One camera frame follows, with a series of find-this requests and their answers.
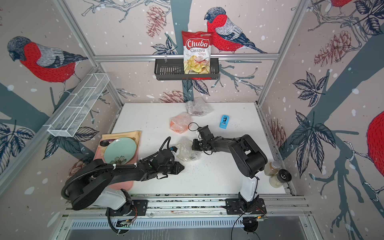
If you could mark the stack of bubble wrap sheets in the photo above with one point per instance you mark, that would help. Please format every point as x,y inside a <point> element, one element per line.
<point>185,151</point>

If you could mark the Chuba cassava chips bag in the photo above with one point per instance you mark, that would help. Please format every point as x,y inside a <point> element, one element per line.
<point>197,48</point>

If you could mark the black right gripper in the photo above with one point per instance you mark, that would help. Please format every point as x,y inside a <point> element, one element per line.
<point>194,147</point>

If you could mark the blue tape dispenser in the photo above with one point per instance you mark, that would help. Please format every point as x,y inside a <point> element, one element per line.
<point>224,122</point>

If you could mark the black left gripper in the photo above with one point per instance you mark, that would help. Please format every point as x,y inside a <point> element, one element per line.
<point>177,170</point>

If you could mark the white wire mesh shelf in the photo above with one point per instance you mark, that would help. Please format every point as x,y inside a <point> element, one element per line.
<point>81,101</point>

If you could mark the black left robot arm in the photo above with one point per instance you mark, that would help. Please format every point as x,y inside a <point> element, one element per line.
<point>89,186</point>

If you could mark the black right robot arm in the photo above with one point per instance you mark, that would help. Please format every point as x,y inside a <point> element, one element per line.
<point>248,156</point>

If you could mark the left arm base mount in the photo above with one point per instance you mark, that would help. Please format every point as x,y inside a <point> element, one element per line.
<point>131,208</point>

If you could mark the black lid spice jar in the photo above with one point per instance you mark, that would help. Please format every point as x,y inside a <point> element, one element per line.
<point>283,176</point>

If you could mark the clear bubble wrap sheet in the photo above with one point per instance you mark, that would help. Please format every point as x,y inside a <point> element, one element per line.
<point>181,122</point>
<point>199,102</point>

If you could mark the brown spice jar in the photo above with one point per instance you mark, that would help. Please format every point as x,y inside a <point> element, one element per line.
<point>272,168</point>

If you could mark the mint green floral plate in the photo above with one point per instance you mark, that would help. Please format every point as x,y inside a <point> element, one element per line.
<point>120,151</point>

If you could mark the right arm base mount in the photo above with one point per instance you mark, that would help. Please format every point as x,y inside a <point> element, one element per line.
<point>240,206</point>

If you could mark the black wire wall basket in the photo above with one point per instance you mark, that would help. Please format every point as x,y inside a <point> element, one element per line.
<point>173,70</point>

